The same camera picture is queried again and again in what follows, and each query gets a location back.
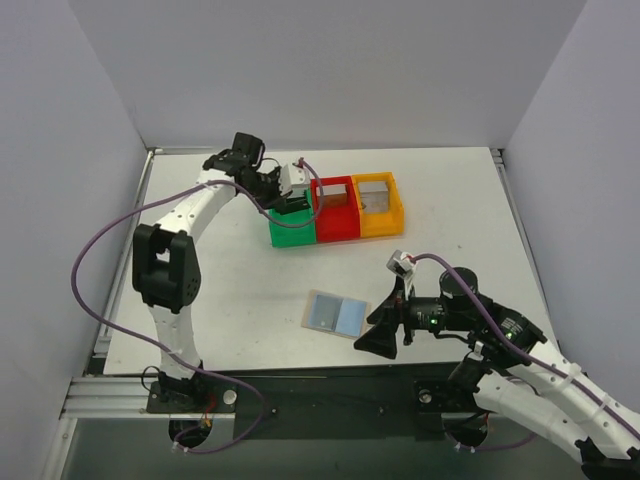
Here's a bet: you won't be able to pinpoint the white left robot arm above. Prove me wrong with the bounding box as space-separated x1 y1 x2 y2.
132 133 317 412

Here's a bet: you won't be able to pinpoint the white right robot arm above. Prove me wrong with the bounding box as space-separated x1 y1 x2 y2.
354 266 639 479

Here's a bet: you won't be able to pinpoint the red plastic bin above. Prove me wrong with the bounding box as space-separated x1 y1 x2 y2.
315 176 361 243

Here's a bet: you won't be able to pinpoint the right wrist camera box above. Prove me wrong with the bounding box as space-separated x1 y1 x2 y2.
386 250 416 299

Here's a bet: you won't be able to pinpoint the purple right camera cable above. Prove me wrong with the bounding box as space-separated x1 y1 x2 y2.
408 252 640 454

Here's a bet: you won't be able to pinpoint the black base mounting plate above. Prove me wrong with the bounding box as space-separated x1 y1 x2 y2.
146 363 488 443

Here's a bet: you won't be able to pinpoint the cards in red bin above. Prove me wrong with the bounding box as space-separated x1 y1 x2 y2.
316 183 349 208

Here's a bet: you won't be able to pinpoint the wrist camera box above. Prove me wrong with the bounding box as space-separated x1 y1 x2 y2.
278 163 310 197
386 250 416 299

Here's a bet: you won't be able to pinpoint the grey credit card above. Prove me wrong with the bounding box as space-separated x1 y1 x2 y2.
308 294 343 331

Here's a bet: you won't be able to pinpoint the green plastic bin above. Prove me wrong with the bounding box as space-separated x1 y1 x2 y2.
269 207 316 248

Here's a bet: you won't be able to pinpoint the beige leather card holder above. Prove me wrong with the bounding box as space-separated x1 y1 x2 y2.
301 290 371 340

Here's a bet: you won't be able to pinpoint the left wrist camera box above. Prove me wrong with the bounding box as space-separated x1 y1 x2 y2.
278 163 310 197

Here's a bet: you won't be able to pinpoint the cards in yellow bin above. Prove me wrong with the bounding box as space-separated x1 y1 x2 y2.
358 181 389 214

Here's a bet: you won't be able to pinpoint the yellow plastic bin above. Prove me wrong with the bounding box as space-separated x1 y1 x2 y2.
351 172 405 238

